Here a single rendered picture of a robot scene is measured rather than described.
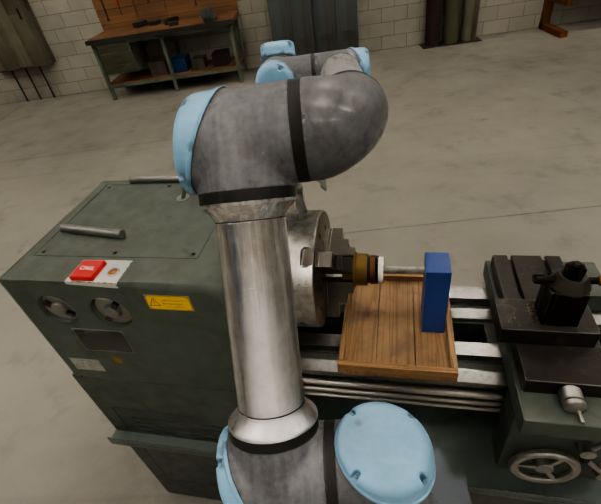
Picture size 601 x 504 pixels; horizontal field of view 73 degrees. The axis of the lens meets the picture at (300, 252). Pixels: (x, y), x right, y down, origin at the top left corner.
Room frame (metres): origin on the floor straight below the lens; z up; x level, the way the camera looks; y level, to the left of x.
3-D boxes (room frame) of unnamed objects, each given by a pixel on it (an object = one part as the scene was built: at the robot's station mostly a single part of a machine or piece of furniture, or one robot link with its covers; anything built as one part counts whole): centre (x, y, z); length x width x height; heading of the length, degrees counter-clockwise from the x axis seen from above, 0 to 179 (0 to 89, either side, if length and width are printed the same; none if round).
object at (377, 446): (0.23, -0.05, 1.27); 0.13 x 0.12 x 0.14; 82
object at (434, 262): (0.75, -0.34, 1.00); 0.08 x 0.06 x 0.23; 163
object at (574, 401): (0.42, -0.52, 0.95); 0.07 x 0.04 x 0.04; 163
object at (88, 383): (0.94, 0.38, 0.43); 0.60 x 0.48 x 0.86; 73
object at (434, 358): (0.78, -0.24, 0.89); 0.36 x 0.30 x 0.04; 163
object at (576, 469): (0.44, -0.56, 0.73); 0.27 x 0.12 x 0.27; 73
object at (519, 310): (0.60, -0.54, 1.00); 0.20 x 0.10 x 0.05; 73
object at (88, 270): (0.76, 0.49, 1.26); 0.06 x 0.06 x 0.02; 73
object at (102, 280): (0.76, 0.46, 1.23); 0.13 x 0.08 x 0.06; 73
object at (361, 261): (0.80, -0.15, 1.08); 0.09 x 0.09 x 0.09; 73
